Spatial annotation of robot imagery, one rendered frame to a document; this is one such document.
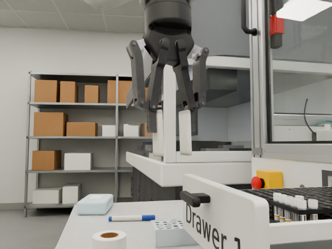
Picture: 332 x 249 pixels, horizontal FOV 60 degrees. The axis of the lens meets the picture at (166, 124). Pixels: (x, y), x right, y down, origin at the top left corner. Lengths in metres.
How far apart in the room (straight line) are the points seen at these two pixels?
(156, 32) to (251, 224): 0.30
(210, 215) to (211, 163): 0.87
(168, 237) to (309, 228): 0.37
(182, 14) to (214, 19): 1.00
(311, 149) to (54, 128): 3.85
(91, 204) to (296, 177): 0.62
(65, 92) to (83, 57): 0.83
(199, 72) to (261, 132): 0.54
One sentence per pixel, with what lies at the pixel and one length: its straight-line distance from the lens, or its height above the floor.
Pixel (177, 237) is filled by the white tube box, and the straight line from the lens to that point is 0.70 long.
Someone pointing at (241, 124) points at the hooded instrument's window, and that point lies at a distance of 1.42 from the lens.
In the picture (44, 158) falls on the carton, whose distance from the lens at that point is 4.37.
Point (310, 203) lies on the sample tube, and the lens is 0.46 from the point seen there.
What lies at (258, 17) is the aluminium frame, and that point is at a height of 1.41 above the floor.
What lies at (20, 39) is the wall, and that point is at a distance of 5.21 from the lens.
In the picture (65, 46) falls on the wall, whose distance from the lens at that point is 4.99.
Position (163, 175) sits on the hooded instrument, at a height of 0.85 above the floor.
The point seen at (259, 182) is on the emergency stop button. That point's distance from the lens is 0.87.
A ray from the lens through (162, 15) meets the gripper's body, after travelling 0.45.
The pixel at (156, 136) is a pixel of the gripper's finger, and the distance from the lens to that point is 0.43.
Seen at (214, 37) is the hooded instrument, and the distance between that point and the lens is 1.42.
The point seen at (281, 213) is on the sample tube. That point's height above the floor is 0.88.
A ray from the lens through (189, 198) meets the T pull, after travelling 0.44.
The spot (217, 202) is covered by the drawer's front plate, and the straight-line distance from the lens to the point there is 0.44.
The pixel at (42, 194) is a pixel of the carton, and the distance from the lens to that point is 4.49.
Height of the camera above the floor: 0.99
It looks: 4 degrees up
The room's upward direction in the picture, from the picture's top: straight up
